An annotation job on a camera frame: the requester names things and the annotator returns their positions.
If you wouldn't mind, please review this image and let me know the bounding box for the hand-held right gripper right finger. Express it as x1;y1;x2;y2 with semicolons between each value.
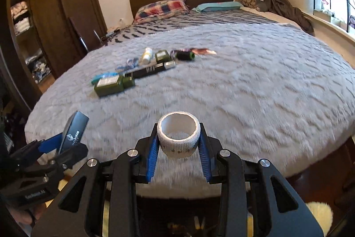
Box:
198;129;325;237

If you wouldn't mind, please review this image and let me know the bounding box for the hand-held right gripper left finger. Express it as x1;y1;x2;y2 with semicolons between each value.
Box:
30;123;161;237

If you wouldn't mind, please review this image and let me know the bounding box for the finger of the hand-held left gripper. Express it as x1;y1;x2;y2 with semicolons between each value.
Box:
47;143;89;171
8;134;65;164

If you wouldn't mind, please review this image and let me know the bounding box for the dark blue packet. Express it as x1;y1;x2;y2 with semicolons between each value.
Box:
59;111;90;155

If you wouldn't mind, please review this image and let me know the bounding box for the white tape roll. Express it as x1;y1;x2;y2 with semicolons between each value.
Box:
157;112;201;159

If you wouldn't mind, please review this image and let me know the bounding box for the large green box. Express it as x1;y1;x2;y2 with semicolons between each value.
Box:
94;75;124;98

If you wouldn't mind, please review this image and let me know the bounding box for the small plain green box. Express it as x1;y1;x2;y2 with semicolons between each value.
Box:
122;74;136;89

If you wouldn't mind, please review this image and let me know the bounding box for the teal packet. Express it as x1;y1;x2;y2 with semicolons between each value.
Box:
91;72;120;85

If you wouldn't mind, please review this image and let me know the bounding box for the black tube with silver cap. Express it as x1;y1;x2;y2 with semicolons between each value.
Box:
125;61;176;79

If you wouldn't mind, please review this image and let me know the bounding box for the white bottle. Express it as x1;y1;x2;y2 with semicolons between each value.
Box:
139;47;154;66

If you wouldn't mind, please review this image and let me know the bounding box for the small labelled green box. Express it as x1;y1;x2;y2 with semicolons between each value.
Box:
155;50;170;64

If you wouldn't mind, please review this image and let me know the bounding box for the black roll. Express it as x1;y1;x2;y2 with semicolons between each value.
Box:
177;50;196;61

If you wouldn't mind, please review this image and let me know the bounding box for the copper foil wrapper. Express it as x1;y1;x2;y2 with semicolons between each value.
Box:
191;47;217;56

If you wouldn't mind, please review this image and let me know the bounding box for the person's left hand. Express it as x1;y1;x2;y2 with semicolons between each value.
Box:
8;202;46;229

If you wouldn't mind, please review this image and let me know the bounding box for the grey fluffy blanket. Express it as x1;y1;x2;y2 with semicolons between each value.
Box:
24;23;355;200

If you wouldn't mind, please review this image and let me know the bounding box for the dark chair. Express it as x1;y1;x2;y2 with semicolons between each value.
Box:
69;17;101;54

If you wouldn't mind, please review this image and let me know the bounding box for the folded clothes stack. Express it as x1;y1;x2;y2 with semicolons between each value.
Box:
10;0;52;85

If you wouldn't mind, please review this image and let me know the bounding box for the cream fluffy rug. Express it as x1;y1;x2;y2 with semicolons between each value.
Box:
55;179;333;237

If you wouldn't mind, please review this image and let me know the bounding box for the wooden wardrobe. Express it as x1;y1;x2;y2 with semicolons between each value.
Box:
0;0;107;115

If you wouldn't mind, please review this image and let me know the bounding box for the dark patterned blanket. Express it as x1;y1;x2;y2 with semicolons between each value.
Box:
105;10;278;44

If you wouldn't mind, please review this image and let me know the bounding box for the plaid pillow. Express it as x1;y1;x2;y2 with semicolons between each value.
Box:
133;0;190;24

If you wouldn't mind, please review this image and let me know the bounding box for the teal pillow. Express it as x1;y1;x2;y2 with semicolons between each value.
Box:
193;1;243;13

